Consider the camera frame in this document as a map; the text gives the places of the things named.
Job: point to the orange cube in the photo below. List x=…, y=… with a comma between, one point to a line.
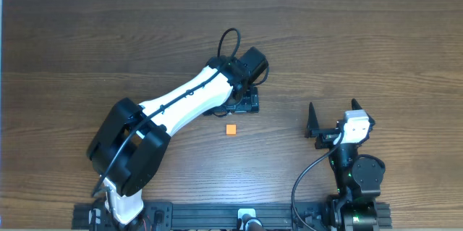
x=231, y=129

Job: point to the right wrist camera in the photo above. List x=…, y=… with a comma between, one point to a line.
x=356, y=126

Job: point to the mounting rail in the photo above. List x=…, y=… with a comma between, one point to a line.
x=210, y=216

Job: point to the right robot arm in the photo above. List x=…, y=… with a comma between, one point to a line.
x=365, y=176

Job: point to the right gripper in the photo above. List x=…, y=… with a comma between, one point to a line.
x=325, y=137

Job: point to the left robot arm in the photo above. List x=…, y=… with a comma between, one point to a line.
x=188, y=106

